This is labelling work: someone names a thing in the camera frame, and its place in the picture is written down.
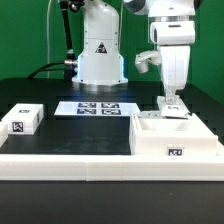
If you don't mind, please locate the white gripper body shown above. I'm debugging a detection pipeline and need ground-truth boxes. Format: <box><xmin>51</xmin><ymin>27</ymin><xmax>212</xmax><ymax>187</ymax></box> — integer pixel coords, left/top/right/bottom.
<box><xmin>158</xmin><ymin>45</ymin><xmax>190</xmax><ymax>97</ymax></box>

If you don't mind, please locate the white cabinet door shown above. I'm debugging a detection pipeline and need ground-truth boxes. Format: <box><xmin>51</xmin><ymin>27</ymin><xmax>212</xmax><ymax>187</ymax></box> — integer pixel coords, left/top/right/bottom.
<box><xmin>157</xmin><ymin>95</ymin><xmax>189</xmax><ymax>118</ymax></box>
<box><xmin>138</xmin><ymin>110</ymin><xmax>162</xmax><ymax>119</ymax></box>

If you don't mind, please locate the white cabinet body box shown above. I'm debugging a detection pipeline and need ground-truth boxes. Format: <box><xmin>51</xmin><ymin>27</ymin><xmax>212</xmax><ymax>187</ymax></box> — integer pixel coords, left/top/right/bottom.
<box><xmin>129</xmin><ymin>113</ymin><xmax>218</xmax><ymax>157</ymax></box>

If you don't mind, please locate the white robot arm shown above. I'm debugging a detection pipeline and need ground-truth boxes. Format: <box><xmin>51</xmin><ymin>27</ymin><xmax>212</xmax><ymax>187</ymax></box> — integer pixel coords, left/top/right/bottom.
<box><xmin>72</xmin><ymin>0</ymin><xmax>203</xmax><ymax>97</ymax></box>

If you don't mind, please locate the white cabinet top block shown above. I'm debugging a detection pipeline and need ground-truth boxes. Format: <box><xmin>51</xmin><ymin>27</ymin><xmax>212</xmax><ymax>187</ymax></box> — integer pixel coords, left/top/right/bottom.
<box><xmin>2</xmin><ymin>103</ymin><xmax>44</xmax><ymax>135</ymax></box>

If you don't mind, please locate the white marker sheet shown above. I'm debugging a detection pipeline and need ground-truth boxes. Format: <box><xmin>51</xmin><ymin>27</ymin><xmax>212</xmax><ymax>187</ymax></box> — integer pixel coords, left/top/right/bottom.
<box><xmin>55</xmin><ymin>101</ymin><xmax>139</xmax><ymax>117</ymax></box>

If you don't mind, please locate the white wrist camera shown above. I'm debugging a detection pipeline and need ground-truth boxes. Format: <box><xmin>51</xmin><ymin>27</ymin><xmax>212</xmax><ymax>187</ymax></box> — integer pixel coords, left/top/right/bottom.
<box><xmin>135</xmin><ymin>50</ymin><xmax>161</xmax><ymax>74</ymax></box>

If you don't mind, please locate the black cable bundle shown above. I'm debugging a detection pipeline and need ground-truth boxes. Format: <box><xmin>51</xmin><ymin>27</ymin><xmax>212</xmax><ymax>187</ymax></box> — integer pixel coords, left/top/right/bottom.
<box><xmin>27</xmin><ymin>61</ymin><xmax>78</xmax><ymax>80</ymax></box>

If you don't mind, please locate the grey thin cable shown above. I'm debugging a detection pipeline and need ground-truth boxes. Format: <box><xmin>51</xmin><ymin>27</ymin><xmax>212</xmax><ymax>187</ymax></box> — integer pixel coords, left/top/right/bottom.
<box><xmin>45</xmin><ymin>0</ymin><xmax>54</xmax><ymax>80</ymax></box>

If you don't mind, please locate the white U-shaped frame fence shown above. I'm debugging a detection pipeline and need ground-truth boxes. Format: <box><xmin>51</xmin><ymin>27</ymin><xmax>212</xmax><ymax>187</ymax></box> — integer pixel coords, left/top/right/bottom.
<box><xmin>0</xmin><ymin>119</ymin><xmax>224</xmax><ymax>181</ymax></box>

